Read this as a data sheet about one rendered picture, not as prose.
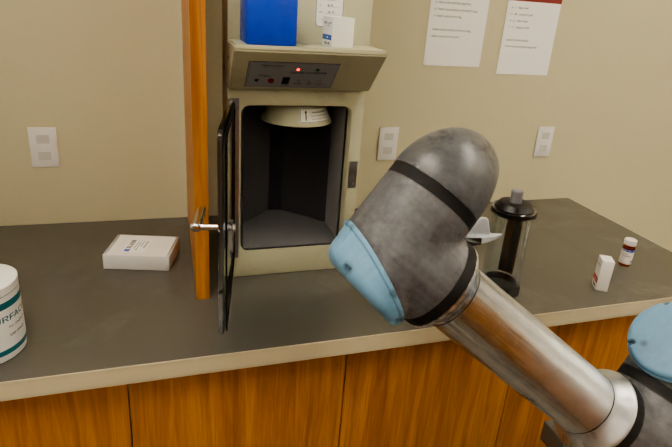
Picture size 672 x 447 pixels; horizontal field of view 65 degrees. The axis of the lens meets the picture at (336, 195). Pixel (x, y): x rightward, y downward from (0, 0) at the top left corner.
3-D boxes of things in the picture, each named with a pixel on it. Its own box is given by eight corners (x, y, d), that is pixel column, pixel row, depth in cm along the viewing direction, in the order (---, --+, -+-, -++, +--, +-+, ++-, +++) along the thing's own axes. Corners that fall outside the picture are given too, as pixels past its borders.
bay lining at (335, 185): (229, 211, 151) (229, 86, 139) (316, 206, 159) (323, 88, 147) (240, 248, 129) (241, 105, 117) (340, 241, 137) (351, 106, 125)
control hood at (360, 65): (226, 86, 115) (226, 38, 111) (366, 89, 124) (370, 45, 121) (232, 96, 104) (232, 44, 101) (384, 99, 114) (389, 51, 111)
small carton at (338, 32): (321, 44, 114) (323, 15, 112) (343, 45, 116) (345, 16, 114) (331, 47, 110) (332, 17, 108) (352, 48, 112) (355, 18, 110)
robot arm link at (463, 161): (453, 70, 57) (436, 178, 105) (391, 149, 57) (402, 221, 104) (546, 130, 55) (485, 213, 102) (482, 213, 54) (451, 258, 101)
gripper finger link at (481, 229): (508, 220, 111) (463, 218, 111) (503, 246, 113) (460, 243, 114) (504, 214, 114) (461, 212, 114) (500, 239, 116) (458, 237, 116)
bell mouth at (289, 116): (255, 111, 137) (255, 90, 135) (320, 112, 143) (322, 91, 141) (267, 127, 122) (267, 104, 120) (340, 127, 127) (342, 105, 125)
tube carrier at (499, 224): (497, 271, 141) (511, 197, 134) (529, 290, 133) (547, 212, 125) (468, 280, 136) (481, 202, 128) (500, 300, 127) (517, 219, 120)
